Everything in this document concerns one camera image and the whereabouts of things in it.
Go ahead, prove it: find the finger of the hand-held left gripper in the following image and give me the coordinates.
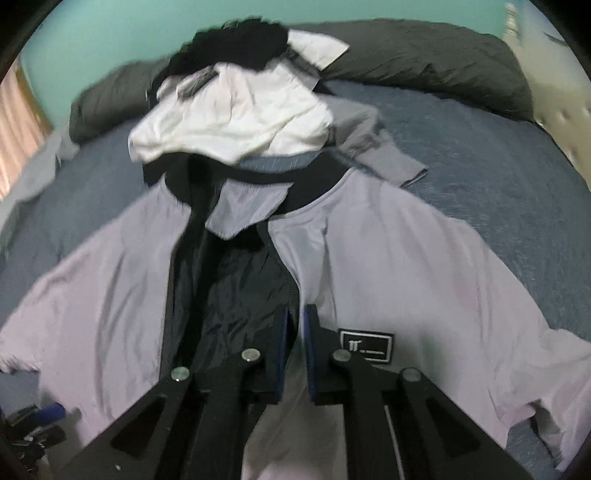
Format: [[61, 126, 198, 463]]
[[22, 424, 66, 449], [34, 401, 68, 423]]

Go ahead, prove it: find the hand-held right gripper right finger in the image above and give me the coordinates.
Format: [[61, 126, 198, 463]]
[[302, 302, 532, 480]]

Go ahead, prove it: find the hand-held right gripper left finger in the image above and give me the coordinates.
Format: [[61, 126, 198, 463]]
[[60, 305, 291, 480]]

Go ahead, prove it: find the light grey jacket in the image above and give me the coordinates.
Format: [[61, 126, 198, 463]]
[[0, 152, 591, 480]]

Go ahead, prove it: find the grey shirt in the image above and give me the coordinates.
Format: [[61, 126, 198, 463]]
[[330, 99, 430, 188]]

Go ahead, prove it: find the light blue sheet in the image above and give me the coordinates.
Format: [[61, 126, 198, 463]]
[[0, 129, 82, 217]]

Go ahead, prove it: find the blue bed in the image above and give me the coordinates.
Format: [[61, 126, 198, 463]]
[[0, 78, 591, 480]]

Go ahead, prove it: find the pink curtain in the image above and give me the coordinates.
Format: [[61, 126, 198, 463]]
[[0, 60, 49, 199]]

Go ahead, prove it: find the white cloth piece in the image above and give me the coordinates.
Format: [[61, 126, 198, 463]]
[[284, 28, 351, 73]]

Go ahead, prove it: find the dark grey duvet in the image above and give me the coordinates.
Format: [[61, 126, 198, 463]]
[[69, 18, 536, 145]]

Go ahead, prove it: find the cream tufted headboard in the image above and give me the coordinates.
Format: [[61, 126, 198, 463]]
[[501, 0, 591, 185]]

